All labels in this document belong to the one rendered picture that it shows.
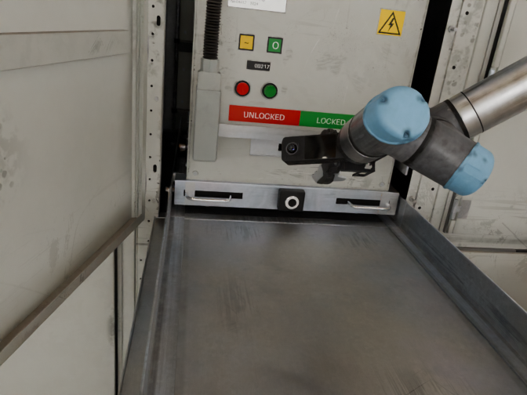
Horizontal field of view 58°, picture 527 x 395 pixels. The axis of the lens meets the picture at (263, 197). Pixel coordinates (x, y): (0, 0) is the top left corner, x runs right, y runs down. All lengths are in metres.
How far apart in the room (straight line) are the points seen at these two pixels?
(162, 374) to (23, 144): 0.35
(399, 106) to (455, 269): 0.44
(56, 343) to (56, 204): 0.55
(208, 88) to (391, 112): 0.42
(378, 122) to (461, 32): 0.53
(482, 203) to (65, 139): 0.93
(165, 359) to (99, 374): 0.65
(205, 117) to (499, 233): 0.78
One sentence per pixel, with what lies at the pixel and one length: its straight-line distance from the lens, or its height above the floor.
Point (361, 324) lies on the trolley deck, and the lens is 0.80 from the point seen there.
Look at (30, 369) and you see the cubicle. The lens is 1.34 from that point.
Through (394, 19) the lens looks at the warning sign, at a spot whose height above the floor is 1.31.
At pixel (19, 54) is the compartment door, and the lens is 0.65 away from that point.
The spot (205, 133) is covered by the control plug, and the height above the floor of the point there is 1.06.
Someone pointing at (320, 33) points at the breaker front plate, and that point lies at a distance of 1.06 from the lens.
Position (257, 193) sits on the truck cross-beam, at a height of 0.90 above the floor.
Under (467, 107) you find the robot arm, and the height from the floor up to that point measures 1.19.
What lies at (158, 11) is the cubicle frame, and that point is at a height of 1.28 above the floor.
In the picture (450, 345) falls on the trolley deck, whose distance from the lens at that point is 0.82.
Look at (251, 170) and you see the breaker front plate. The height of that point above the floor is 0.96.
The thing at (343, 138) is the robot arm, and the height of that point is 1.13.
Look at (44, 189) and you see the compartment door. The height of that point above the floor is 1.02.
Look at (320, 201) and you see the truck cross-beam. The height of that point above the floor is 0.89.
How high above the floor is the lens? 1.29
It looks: 21 degrees down
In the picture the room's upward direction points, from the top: 7 degrees clockwise
